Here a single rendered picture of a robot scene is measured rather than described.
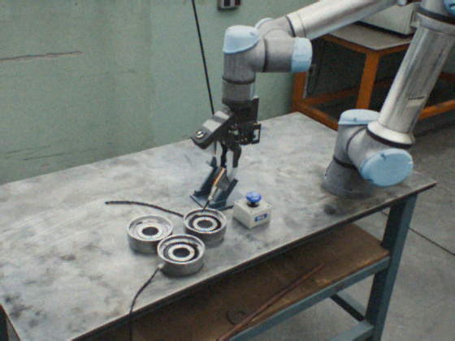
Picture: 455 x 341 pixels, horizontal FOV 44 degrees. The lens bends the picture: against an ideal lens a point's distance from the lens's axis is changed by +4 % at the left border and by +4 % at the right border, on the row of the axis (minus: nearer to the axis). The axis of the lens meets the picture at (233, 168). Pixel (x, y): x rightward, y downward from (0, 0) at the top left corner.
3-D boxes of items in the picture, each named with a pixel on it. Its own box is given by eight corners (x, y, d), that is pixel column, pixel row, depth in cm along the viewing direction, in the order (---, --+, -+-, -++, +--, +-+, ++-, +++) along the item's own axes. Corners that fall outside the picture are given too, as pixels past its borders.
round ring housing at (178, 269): (184, 243, 130) (185, 228, 128) (214, 265, 123) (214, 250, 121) (148, 260, 123) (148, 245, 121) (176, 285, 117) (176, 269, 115)
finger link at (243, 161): (253, 180, 134) (253, 145, 130) (232, 187, 131) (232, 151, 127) (244, 176, 136) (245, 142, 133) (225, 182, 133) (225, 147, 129)
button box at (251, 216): (249, 230, 136) (251, 213, 134) (232, 216, 141) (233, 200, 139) (273, 220, 141) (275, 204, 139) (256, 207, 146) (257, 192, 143)
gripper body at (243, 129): (259, 146, 131) (264, 99, 125) (230, 153, 126) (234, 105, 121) (241, 133, 136) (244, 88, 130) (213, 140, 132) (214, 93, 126)
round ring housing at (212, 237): (234, 238, 133) (235, 223, 131) (198, 252, 127) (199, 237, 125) (210, 217, 140) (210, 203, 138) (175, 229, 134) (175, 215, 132)
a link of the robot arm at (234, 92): (234, 87, 118) (214, 75, 124) (232, 106, 121) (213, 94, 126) (262, 82, 122) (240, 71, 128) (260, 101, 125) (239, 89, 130)
